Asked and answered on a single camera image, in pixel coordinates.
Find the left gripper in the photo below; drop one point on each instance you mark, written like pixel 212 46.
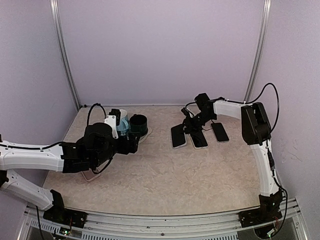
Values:
pixel 133 144

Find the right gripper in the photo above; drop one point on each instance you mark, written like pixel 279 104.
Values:
pixel 191 126

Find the lavender phone case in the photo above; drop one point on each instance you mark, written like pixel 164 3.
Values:
pixel 178 138

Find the white phone case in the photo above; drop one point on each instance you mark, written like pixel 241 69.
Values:
pixel 198 140

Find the silver-edged black smartphone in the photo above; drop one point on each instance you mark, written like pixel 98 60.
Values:
pixel 219 132

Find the pink phone case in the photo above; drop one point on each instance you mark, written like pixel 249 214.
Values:
pixel 89 175

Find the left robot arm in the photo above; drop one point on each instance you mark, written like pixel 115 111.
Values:
pixel 13 156

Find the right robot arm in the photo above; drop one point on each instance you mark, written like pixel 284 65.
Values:
pixel 256 133

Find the light blue mug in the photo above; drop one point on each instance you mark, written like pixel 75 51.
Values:
pixel 123 126

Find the dark green mug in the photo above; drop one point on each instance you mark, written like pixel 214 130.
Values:
pixel 139 124

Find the round grey swirl tray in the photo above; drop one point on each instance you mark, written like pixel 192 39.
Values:
pixel 144 137

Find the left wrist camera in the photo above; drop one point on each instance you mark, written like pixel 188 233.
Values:
pixel 113 119

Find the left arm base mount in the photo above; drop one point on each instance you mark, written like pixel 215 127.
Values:
pixel 65 216

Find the aluminium front rail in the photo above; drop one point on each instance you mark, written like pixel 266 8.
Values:
pixel 225 225

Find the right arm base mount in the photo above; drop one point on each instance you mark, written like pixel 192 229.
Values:
pixel 257 216

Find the right aluminium frame post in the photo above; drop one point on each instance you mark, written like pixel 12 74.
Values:
pixel 259 49

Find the aluminium frame post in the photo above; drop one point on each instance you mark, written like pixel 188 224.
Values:
pixel 54 6
pixel 259 49

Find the left aluminium frame post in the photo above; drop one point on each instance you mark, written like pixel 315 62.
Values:
pixel 54 6

